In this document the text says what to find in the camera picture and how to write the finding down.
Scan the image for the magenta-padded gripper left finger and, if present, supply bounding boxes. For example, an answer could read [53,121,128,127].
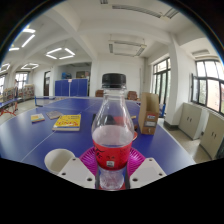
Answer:
[57,146,98,190]

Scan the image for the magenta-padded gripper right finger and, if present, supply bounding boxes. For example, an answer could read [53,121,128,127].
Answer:
[126,146,167,190]

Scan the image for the clear red-labelled water bottle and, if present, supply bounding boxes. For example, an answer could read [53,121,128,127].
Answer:
[91,73,135,192]

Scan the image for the white mug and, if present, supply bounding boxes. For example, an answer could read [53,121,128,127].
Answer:
[44,148,76,176]

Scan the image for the brown cardboard box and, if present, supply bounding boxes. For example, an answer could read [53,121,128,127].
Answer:
[137,92,161,136]

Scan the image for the grey book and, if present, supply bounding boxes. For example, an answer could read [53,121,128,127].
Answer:
[45,110,64,120]

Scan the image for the small yellow and blue book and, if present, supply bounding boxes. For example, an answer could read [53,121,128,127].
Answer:
[30,113,46,124]

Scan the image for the beige floor cabinet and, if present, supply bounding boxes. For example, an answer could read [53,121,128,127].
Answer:
[199,111,224,160]
[178,101,205,140]

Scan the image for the folded blue table tennis tables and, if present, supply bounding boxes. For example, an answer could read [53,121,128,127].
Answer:
[54,78,89,98]

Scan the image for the tall black-framed window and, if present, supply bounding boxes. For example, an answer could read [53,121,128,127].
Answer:
[152,57,172,105]

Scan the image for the dark door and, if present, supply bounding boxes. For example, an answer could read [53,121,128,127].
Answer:
[43,70,52,97]

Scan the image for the blue table tennis table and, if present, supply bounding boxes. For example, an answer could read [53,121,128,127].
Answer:
[0,98,19,118]

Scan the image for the colourful shelf unit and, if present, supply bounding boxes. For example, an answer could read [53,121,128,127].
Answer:
[2,83,36,103]

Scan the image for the large black-framed window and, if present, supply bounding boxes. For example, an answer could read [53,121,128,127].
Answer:
[190,59,224,116]

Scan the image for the small bright window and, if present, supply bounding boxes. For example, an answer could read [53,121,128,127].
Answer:
[14,71,29,90]

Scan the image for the lit ceiling lights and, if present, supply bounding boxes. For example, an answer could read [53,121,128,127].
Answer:
[0,28,76,74]

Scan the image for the unlit ceiling light frame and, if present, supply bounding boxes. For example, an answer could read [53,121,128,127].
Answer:
[99,0,181,19]
[108,39,148,58]

